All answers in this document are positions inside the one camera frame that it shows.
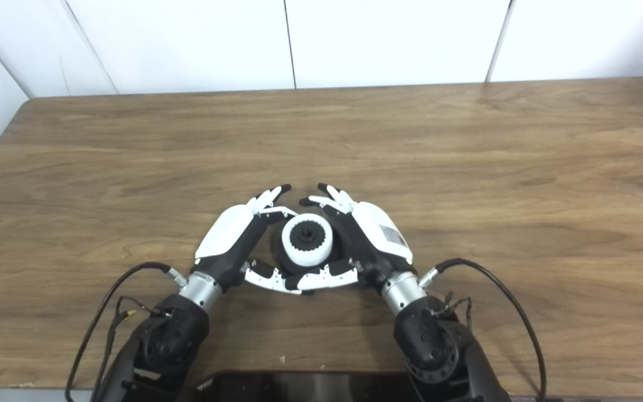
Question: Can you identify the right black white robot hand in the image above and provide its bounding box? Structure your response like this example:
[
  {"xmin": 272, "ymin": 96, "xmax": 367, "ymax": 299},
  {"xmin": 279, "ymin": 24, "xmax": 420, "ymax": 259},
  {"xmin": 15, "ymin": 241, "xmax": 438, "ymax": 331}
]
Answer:
[{"xmin": 298, "ymin": 183, "xmax": 418, "ymax": 292}]

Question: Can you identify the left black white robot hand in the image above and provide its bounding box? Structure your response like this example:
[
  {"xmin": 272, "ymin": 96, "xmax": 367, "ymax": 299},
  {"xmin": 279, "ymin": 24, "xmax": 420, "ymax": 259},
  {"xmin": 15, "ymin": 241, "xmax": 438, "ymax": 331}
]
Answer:
[{"xmin": 194, "ymin": 184, "xmax": 303, "ymax": 295}]

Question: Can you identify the white toothed plastic ring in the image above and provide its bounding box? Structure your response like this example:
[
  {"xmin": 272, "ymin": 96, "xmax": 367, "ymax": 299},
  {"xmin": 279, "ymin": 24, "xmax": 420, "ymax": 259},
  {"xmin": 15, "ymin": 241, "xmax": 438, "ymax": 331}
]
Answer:
[{"xmin": 281, "ymin": 213, "xmax": 334, "ymax": 266}]

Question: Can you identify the round black plastic part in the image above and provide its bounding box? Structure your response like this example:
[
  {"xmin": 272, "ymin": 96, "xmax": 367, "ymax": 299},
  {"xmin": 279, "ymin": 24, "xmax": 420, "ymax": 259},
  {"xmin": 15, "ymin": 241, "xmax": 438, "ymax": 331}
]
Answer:
[{"xmin": 274, "ymin": 218, "xmax": 344, "ymax": 277}]

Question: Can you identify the black robot torso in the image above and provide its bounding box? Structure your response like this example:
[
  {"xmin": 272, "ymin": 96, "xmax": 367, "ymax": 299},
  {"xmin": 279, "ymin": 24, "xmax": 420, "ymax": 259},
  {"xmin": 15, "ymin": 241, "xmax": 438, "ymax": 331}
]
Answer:
[{"xmin": 179, "ymin": 370, "xmax": 420, "ymax": 402}]

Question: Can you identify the right arm thin wire bundle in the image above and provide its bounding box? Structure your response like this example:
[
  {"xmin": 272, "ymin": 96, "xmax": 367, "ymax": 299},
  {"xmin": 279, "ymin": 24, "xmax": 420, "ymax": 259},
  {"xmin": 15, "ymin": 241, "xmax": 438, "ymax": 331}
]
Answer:
[{"xmin": 430, "ymin": 291, "xmax": 474, "ymax": 336}]

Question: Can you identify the arm thin wire bundle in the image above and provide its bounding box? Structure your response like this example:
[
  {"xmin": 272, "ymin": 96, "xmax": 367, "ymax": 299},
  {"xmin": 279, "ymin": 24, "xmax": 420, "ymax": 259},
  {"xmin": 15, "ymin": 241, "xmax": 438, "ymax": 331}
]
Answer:
[
  {"xmin": 430, "ymin": 291, "xmax": 474, "ymax": 336},
  {"xmin": 94, "ymin": 296, "xmax": 171, "ymax": 391}
]

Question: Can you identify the left arm thin wire bundle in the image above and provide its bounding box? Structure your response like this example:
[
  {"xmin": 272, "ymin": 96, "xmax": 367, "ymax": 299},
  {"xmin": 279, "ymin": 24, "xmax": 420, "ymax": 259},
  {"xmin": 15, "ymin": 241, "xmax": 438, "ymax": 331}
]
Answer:
[{"xmin": 94, "ymin": 296, "xmax": 171, "ymax": 391}]

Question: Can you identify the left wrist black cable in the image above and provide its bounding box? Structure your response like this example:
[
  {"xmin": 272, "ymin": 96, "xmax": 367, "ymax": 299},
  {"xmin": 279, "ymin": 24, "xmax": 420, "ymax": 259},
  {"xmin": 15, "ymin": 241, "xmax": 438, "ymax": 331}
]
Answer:
[{"xmin": 65, "ymin": 262, "xmax": 188, "ymax": 402}]

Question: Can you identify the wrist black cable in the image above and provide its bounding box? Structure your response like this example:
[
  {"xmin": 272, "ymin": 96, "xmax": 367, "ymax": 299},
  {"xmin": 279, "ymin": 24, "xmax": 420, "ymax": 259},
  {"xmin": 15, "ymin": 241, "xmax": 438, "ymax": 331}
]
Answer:
[
  {"xmin": 419, "ymin": 257, "xmax": 548, "ymax": 402},
  {"xmin": 65, "ymin": 262, "xmax": 188, "ymax": 402}
]

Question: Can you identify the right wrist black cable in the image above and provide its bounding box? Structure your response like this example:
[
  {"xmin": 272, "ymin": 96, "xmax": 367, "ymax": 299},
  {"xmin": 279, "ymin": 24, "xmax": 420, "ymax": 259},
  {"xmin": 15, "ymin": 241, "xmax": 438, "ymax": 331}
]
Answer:
[{"xmin": 419, "ymin": 257, "xmax": 548, "ymax": 402}]

